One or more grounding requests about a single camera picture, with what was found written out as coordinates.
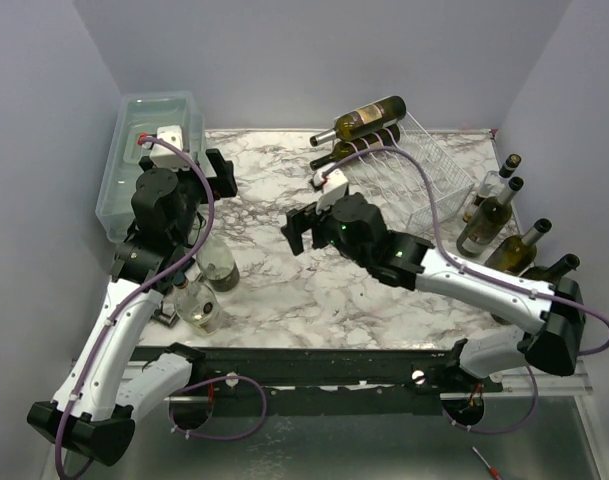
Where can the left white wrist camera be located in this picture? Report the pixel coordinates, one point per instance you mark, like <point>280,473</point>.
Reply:
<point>164,147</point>

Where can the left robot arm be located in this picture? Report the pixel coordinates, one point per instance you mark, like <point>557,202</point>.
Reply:
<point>94,413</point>

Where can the white wire wine rack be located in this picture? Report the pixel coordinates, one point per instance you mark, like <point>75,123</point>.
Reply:
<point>408,192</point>

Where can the green bottle silver foil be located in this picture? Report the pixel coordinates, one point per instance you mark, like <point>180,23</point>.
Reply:
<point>517,252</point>

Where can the green bottle with cream label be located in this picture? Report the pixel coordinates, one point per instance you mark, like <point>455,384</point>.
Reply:
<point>488,220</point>

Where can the clear corked liquor bottle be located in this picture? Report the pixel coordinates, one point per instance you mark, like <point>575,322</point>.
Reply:
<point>195,303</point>

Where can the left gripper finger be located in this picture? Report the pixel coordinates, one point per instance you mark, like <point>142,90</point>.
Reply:
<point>218,165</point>
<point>224,187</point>

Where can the tall clear glass bottle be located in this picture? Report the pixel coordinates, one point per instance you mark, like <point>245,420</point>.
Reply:
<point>217,265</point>

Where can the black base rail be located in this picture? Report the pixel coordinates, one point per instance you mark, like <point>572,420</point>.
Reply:
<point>315,382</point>

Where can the wine bottle on rack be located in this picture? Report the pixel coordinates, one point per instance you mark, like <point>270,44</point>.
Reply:
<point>363,121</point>

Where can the clear plastic storage bin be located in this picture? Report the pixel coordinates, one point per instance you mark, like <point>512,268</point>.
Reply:
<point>138,114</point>

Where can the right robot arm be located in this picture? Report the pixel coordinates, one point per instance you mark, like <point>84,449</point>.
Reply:
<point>545,321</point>

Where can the clear bottle black cap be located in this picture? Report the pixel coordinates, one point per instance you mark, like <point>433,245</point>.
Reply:
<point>491,184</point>

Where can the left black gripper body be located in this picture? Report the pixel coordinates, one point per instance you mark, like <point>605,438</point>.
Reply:
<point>220,185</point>

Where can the small black metal stand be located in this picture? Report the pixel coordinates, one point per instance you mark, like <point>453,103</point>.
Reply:
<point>166,314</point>

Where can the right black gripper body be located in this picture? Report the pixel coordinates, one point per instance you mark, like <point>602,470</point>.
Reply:
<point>303,227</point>

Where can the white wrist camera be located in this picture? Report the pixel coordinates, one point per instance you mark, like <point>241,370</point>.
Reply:
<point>333,187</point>
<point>164,147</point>

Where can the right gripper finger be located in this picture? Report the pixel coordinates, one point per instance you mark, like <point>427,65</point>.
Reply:
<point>293,233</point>
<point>299,220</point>

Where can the red handled screwdriver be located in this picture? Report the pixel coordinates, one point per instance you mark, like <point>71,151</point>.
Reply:
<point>492,471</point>

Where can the dark green front bottle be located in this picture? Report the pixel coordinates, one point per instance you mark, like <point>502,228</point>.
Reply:
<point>549,270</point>

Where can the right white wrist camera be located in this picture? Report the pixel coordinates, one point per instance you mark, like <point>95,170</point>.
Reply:
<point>333,187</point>

